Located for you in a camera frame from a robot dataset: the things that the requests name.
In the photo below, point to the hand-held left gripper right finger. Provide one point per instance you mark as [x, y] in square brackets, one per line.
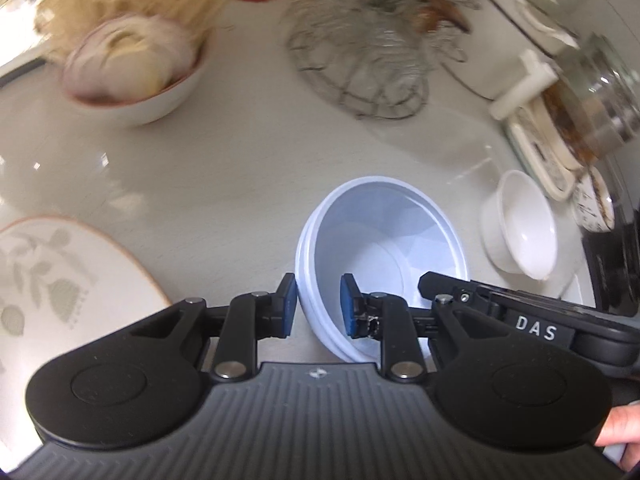
[348, 310]

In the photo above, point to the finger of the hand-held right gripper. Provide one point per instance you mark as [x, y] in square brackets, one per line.
[460, 287]

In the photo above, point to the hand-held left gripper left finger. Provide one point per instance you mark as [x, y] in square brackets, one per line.
[287, 305]

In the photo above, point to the pale blue plastic bowl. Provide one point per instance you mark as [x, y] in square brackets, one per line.
[325, 341]
[390, 240]

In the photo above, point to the white ceramic bowl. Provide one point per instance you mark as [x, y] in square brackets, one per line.
[520, 240]

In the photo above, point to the grey flower print plate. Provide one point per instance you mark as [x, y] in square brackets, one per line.
[50, 300]

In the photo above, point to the person's right hand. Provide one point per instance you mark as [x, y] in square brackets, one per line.
[622, 425]

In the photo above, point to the black induction cooker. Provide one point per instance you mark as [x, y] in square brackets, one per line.
[612, 270]

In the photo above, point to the leaf print bowl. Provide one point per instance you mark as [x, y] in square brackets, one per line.
[595, 205]

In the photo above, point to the glass electric kettle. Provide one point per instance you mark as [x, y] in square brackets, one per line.
[600, 100]

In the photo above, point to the white bowl with pink rim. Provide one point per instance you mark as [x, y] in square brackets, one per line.
[150, 106]

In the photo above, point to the garlic bulbs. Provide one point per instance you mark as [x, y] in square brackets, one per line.
[125, 55]

